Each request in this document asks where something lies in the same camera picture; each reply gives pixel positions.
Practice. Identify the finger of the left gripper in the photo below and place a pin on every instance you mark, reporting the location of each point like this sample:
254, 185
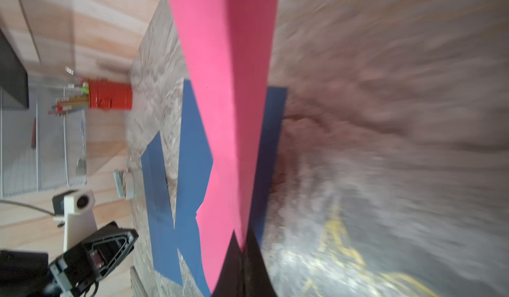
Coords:
109, 247

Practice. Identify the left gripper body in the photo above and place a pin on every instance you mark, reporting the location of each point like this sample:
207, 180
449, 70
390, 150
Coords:
77, 270

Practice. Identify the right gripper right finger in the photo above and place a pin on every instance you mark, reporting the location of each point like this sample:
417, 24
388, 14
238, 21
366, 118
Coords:
256, 281

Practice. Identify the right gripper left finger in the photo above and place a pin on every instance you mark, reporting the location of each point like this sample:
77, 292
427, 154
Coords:
229, 282

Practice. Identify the blue paper sheet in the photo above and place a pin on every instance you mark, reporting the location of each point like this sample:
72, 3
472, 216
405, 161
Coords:
161, 226
195, 165

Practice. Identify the pink rectangular paper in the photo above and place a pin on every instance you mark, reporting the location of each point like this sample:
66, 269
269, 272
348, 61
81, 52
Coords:
227, 46

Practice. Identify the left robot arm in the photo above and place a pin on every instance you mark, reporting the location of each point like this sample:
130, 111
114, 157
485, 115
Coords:
26, 273

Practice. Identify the tape roll on table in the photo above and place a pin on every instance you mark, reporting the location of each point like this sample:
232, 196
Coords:
129, 185

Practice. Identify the red pen cup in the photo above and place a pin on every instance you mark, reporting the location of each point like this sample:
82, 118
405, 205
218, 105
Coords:
97, 94

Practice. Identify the white wire shelf rack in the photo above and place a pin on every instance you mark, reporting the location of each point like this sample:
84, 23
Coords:
39, 150

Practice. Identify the black mesh wall basket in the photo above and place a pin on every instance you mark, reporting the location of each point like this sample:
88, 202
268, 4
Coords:
14, 79

